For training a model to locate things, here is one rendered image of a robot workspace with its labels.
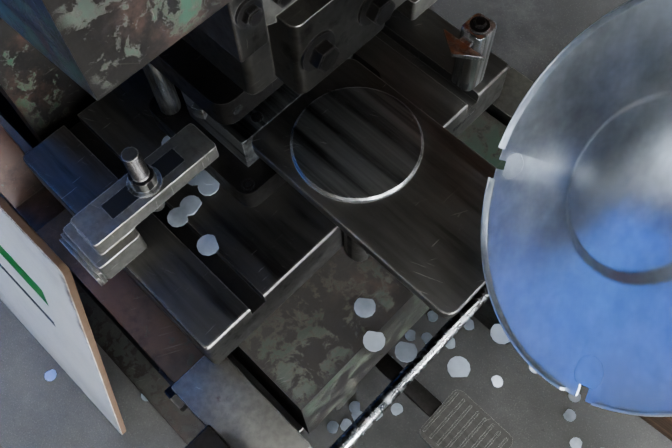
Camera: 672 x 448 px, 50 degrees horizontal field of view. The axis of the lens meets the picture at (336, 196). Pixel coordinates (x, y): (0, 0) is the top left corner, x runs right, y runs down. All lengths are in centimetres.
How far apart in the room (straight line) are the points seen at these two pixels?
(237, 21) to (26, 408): 116
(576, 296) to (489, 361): 91
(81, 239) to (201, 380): 18
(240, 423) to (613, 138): 43
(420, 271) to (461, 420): 63
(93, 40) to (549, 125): 36
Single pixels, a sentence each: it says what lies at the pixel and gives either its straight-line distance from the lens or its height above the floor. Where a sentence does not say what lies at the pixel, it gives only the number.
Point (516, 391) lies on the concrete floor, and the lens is 143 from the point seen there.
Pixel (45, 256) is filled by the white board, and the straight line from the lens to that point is 92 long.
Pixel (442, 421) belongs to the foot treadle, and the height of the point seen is 16.
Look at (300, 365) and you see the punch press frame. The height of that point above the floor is 65.
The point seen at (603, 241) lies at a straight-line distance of 52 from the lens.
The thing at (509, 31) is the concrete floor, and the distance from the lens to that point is 181.
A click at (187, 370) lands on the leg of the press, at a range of 79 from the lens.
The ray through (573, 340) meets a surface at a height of 88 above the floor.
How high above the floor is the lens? 137
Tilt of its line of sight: 63 degrees down
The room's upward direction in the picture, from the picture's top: 3 degrees counter-clockwise
